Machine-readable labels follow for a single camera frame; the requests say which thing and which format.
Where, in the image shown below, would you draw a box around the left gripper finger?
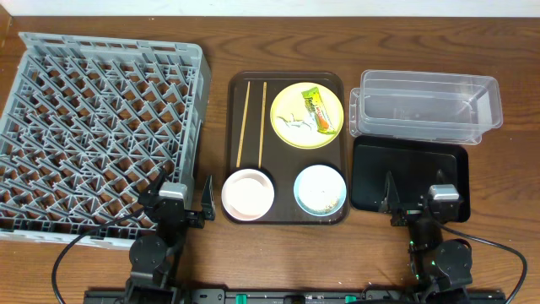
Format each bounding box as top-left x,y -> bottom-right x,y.
147,168 -> 168,195
201,176 -> 215,221

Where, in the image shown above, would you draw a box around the pink bowl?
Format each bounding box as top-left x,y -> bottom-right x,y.
221,169 -> 275,221

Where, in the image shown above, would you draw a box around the rice food scraps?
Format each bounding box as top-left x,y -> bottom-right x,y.
299,187 -> 340,213

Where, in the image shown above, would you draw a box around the light blue bowl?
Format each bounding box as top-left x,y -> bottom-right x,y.
293,165 -> 347,217

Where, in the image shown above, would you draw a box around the clear plastic film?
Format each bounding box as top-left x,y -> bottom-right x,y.
276,114 -> 314,132

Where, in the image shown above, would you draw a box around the green snack wrapper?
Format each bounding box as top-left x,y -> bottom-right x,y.
301,87 -> 337,134

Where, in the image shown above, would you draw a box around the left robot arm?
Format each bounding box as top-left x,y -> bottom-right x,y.
118,170 -> 216,304

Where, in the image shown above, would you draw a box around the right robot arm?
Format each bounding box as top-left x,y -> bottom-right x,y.
379,171 -> 473,303

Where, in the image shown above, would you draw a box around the black tray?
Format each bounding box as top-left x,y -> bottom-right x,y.
350,135 -> 471,222

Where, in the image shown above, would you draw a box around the dark brown serving tray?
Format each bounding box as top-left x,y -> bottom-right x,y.
222,71 -> 348,225

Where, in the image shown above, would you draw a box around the clear plastic container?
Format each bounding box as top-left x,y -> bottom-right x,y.
348,70 -> 504,145

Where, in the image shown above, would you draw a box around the grey dish rack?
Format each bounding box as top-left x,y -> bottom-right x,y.
1,32 -> 211,250

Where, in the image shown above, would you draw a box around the yellow plate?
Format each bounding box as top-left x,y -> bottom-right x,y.
269,82 -> 344,149

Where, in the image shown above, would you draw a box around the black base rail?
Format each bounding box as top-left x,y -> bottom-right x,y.
83,287 -> 506,304

